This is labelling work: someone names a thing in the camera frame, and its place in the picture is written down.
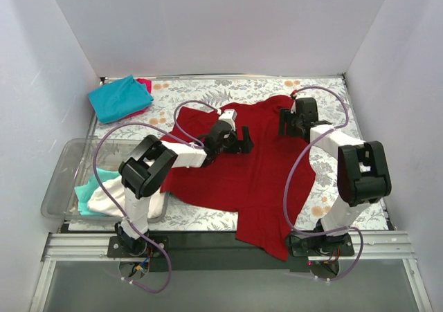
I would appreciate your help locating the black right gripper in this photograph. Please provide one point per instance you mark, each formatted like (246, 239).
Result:
(288, 124)

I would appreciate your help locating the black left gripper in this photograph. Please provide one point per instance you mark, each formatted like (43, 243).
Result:
(240, 143)

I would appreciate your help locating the dark red t shirt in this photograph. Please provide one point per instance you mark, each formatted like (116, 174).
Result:
(252, 184)

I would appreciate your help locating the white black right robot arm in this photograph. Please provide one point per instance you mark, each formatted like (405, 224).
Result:
(362, 179)

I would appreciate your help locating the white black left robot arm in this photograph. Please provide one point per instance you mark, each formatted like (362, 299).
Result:
(144, 172)

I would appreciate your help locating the floral patterned table mat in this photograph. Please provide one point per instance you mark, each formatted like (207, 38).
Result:
(220, 91)

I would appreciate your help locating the folded pink t shirt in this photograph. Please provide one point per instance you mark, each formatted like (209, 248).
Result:
(147, 85)

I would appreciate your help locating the folded teal t shirt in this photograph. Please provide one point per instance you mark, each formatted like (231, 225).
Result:
(112, 102)

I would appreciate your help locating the white t shirt in bin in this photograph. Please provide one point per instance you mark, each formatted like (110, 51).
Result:
(100, 205)

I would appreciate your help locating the light teal t shirt in bin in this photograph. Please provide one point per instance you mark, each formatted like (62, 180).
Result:
(84, 192)

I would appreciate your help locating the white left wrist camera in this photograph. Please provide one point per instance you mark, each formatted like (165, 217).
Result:
(228, 116)

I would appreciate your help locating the aluminium frame rail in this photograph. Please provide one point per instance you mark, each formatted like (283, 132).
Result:
(74, 274)

